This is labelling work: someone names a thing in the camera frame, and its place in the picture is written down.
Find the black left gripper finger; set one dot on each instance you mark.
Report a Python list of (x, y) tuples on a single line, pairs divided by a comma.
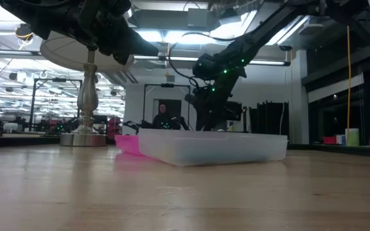
[(124, 57), (133, 41)]

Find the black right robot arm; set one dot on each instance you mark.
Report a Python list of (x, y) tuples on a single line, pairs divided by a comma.
[(252, 45)]

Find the black background robot arm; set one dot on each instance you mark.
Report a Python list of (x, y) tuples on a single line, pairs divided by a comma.
[(181, 122), (137, 123)]

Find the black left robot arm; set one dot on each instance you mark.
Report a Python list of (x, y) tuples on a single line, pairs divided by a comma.
[(27, 13)]

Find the clear pencil box pink lid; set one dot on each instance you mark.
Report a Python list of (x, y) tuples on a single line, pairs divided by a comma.
[(210, 147)]

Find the grey ceiling box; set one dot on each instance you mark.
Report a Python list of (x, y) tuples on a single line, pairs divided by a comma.
[(198, 17)]

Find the red box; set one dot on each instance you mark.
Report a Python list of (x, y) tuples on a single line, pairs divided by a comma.
[(329, 140)]

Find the blue white box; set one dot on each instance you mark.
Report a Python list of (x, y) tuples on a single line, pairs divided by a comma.
[(340, 140)]

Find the black monitor screen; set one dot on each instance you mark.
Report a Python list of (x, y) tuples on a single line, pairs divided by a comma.
[(234, 110)]

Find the person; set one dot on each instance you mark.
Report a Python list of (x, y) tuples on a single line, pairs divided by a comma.
[(162, 110)]

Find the white shade silver table lamp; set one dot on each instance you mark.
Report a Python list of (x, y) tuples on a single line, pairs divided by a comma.
[(87, 96)]

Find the black curtain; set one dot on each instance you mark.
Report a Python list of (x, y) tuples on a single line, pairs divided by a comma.
[(268, 122)]

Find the long ceiling light bar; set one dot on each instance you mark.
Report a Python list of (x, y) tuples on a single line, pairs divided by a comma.
[(268, 62)]

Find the pink background object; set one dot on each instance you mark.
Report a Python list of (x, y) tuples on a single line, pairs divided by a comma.
[(113, 126)]

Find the green white container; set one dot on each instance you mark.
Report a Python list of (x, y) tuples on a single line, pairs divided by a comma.
[(352, 138)]

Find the black background gantry frame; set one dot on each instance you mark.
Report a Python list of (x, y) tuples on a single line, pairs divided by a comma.
[(167, 85), (59, 79)]

